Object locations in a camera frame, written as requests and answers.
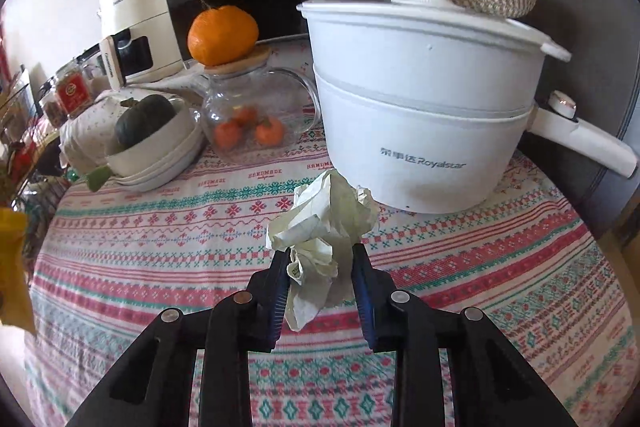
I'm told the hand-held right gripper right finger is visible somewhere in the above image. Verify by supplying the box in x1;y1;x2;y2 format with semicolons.
350;243;578;427

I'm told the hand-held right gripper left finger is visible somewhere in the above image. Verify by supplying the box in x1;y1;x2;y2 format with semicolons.
67;249;292;427

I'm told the white paper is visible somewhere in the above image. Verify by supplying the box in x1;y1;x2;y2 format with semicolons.
266;169;379;333

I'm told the patterned tablecloth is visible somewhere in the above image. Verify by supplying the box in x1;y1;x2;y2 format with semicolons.
22;34;640;427

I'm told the white plate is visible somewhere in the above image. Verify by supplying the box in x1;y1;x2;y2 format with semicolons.
112;132;206;192

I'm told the white electric pot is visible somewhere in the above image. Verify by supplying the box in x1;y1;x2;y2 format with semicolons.
296;0;640;214

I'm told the glass teapot with wooden lid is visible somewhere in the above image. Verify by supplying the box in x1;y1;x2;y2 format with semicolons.
200;47;322;165

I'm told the white bowl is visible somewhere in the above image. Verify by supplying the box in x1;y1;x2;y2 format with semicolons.
104;96;200;178

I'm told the dark avocado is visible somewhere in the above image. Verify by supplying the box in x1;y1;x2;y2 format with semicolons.
115;94;177;152

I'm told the white dotted cloth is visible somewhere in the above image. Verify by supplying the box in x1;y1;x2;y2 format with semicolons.
60;89;186;178

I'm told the yellow packet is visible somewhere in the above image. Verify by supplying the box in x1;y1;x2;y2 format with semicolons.
0;207;37;335

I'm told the large orange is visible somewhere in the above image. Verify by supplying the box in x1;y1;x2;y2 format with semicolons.
187;5;260;66

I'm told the red label jar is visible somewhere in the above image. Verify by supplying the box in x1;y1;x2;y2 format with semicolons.
54;66;97;118

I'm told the white countertop appliance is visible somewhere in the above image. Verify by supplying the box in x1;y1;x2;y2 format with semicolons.
97;0;187;90

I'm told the grey refrigerator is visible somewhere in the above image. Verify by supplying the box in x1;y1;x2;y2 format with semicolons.
515;0;640;228

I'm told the black wire rack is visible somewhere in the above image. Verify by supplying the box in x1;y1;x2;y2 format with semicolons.
0;62;63;208

